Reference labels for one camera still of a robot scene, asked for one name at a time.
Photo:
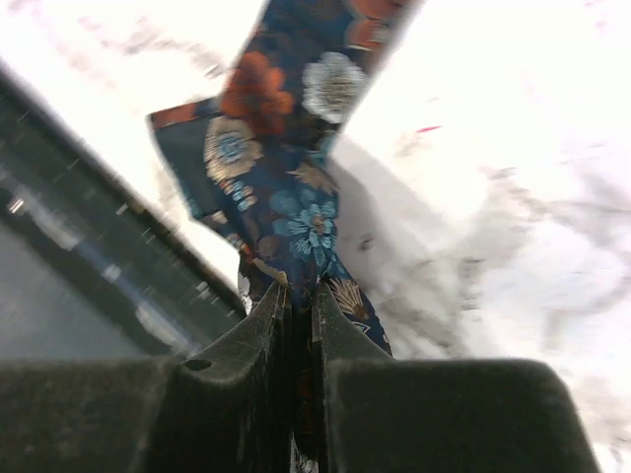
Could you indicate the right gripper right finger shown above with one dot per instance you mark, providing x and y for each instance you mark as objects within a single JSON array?
[{"x": 439, "y": 416}]

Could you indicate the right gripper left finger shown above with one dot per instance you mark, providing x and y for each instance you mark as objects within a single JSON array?
[{"x": 228, "y": 409}]

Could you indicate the navy floral tie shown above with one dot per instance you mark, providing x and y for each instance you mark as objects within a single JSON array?
[{"x": 250, "y": 162}]

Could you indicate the black metal base rail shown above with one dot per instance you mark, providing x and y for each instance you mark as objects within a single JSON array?
[{"x": 86, "y": 272}]

